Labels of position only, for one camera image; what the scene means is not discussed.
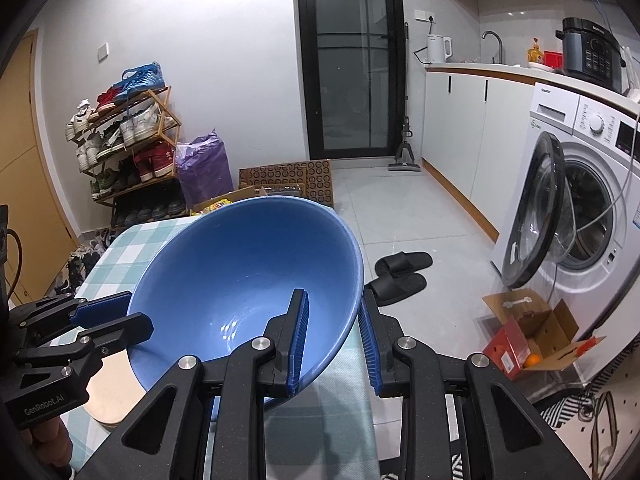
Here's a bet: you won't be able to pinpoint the purple bag bin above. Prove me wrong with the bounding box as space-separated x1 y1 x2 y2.
174 129 234 209

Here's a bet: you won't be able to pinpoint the ring patterned cardboard box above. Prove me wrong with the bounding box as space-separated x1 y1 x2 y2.
238 158 335 209

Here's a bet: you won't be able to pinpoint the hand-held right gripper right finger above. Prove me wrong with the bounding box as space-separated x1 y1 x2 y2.
359 290 586 480

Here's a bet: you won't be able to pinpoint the cluster of loose sneakers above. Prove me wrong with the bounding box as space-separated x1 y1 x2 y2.
54 227 109 297

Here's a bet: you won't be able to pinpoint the upright stick vacuum cleaner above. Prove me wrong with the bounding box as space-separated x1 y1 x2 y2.
387 22 424 174

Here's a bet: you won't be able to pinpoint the white washing machine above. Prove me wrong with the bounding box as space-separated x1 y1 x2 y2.
491 81 640 362

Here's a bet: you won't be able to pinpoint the teal checked tablecloth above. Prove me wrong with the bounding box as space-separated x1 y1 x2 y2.
66 212 382 480

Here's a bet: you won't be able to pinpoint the black and white patterned rug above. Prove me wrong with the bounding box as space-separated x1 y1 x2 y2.
449 354 640 480

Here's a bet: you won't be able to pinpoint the white electric kettle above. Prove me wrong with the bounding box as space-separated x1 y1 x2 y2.
426 33 455 65

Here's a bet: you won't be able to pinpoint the black slipper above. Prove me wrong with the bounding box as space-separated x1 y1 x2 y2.
367 272 428 306
374 251 434 279

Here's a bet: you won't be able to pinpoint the black framed glass door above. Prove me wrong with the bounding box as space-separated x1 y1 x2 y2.
291 0 407 162

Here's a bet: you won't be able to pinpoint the person's left hand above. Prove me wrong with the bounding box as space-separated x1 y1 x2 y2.
29 411 74 477

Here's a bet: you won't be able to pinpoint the light blue bowl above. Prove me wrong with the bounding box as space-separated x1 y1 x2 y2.
126 196 365 402

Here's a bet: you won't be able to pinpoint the black pressure cooker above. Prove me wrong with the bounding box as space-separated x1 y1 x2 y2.
556 17 627 94

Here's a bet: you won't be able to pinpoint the open red cardboard box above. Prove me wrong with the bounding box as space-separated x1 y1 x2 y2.
481 287 607 382

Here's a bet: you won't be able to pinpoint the yellow wooden door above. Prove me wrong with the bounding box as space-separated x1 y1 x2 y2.
0 29 79 307

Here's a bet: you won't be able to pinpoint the large cream plate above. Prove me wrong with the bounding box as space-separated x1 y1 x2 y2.
84 349 147 429

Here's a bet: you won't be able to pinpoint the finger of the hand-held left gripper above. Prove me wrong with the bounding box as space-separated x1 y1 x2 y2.
14 312 154 377
9 291 135 342

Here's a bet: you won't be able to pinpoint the wooden shoe rack with shoes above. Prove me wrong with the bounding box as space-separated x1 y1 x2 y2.
64 61 189 227

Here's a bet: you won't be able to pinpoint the chrome kitchen faucet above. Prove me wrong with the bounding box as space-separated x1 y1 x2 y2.
481 30 505 65

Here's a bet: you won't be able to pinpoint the brown cardboard snack box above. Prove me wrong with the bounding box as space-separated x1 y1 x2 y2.
191 185 269 217

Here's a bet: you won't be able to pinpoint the white lower kitchen cabinets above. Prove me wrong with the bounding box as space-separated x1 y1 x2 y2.
421 67 539 242

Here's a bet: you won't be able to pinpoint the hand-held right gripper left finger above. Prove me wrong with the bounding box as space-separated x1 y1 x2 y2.
107 288 311 480

